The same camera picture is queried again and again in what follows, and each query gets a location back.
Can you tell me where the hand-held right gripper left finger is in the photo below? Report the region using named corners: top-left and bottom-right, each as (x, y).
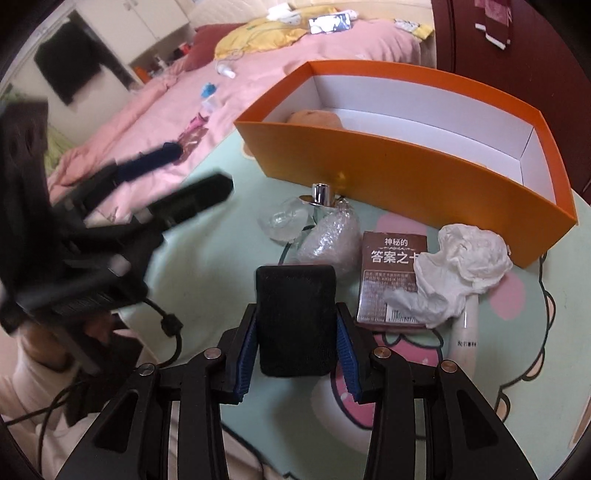
top-left (55, 302), bottom-right (259, 480)

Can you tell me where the light green cartoon desktop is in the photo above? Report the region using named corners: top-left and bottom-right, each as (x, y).
top-left (76, 124), bottom-right (591, 480)

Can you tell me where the brown plush toy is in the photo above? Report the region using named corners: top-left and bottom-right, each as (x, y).
top-left (284, 110), bottom-right (345, 131)

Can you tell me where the black cable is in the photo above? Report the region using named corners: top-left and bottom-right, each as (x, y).
top-left (0, 298), bottom-right (185, 428)

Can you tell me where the glass perfume bottle silver cap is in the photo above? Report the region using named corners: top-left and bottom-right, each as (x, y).
top-left (295, 183), bottom-right (338, 241)

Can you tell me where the pink blanket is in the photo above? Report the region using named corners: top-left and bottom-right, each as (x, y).
top-left (44, 18), bottom-right (423, 222)

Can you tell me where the person's left hand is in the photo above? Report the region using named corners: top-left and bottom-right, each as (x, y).
top-left (16, 314), bottom-right (118, 372)

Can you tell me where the orange cardboard box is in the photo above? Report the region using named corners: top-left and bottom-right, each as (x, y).
top-left (234, 60), bottom-right (578, 269)

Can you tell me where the dark red pillow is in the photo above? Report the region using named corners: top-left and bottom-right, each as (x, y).
top-left (185, 24), bottom-right (238, 72)

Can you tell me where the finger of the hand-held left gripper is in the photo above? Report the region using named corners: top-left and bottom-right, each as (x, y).
top-left (53, 142), bottom-right (184, 217)
top-left (131, 174), bottom-right (235, 232)

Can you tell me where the white rectangular device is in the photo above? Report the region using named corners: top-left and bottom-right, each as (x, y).
top-left (307, 14), bottom-right (352, 35)

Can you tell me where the yellow cartoon pillow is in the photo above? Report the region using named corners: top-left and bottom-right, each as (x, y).
top-left (394, 18), bottom-right (435, 40)

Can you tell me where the white tissue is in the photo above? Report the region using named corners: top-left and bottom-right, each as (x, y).
top-left (383, 224), bottom-right (513, 329)

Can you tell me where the person's left forearm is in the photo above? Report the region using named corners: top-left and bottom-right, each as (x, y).
top-left (0, 355), bottom-right (100, 480)

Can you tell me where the pink wrapper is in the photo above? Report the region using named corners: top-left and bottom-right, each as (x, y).
top-left (178, 113), bottom-right (208, 158)

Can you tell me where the clear plastic cap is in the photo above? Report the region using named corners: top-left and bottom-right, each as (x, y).
top-left (257, 198), bottom-right (309, 244)

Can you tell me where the white tissue pack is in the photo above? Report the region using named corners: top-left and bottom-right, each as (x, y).
top-left (265, 2), bottom-right (305, 21)

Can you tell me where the black sponge block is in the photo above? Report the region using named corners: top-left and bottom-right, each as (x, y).
top-left (255, 264), bottom-right (339, 378)

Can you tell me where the white wardrobe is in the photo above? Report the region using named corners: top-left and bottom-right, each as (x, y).
top-left (76, 0), bottom-right (195, 65)

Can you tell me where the brown card box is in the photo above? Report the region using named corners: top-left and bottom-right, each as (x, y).
top-left (355, 231), bottom-right (430, 330)

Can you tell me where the bubble wrap bundle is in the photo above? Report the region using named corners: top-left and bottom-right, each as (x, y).
top-left (295, 198), bottom-right (363, 273)

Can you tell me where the white tube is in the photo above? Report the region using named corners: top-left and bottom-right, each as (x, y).
top-left (450, 295), bottom-right (481, 370)

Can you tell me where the red striped scarf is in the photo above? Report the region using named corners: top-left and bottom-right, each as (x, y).
top-left (475, 0), bottom-right (515, 51)

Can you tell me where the green patterned cloth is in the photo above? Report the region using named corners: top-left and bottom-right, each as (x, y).
top-left (44, 124), bottom-right (70, 178)

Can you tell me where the black hanging garment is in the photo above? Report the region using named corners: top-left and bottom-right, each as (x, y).
top-left (33, 21), bottom-right (125, 106)

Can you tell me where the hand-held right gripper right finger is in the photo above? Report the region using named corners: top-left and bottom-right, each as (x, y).
top-left (335, 302), bottom-right (539, 480)

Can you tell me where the dark red door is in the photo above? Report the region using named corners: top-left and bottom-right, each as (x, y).
top-left (434, 0), bottom-right (591, 195)

